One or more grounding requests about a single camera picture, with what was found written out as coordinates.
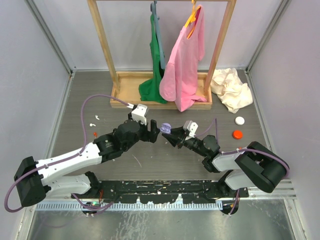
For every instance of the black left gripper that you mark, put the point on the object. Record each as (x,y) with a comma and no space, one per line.
(149,135)

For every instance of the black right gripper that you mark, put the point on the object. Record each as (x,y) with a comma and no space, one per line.
(177,134)

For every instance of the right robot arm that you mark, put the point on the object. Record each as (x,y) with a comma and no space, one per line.
(252,166)

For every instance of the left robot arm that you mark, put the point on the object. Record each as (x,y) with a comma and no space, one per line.
(36,180)

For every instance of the green shirt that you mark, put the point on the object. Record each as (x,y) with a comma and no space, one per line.
(149,90)

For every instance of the pink t-shirt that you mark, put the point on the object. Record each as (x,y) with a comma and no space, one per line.
(180,81)

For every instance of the wooden clothes rack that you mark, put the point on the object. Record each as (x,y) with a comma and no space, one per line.
(126,83)

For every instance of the cream crumpled cloth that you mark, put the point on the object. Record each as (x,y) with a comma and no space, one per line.
(231,91)

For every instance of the grey clothes hanger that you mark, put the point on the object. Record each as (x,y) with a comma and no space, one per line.
(153,9)

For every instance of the yellow clothes hanger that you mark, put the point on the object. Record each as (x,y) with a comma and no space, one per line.
(193,18)

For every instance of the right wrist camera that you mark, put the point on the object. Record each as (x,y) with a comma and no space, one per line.
(190,127)

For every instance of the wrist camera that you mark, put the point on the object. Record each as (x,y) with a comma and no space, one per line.
(190,127)
(138,113)

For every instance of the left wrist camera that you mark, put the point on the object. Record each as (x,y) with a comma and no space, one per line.
(138,113)

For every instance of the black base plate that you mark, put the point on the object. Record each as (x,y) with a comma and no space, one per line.
(159,191)

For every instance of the slotted cable duct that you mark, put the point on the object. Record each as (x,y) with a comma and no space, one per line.
(176,206)

